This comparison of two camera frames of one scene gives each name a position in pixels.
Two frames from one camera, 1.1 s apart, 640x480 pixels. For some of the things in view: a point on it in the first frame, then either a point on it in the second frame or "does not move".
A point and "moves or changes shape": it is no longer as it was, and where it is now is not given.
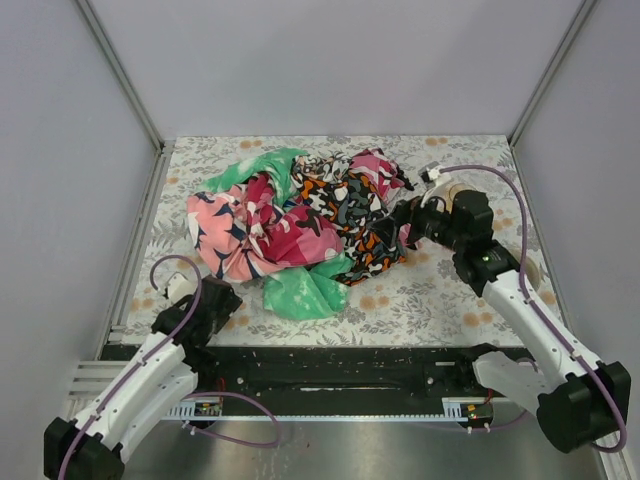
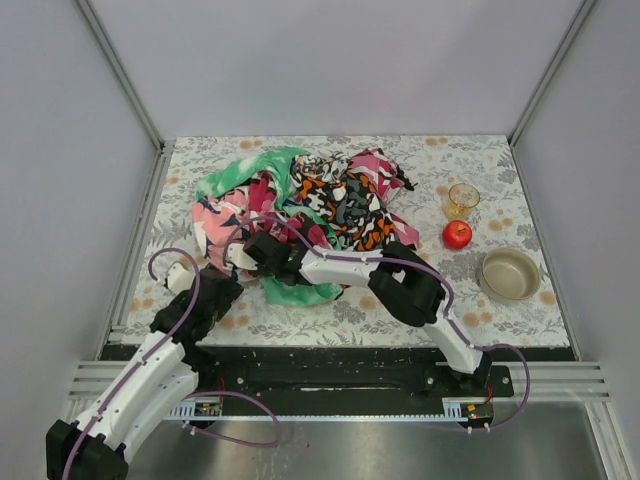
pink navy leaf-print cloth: [222, 232] moves or changes shape
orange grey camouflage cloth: [328, 182] does not move
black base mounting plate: [340, 380] does not move
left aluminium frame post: [128, 83] does not move
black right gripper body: [401, 216] to [267, 248]
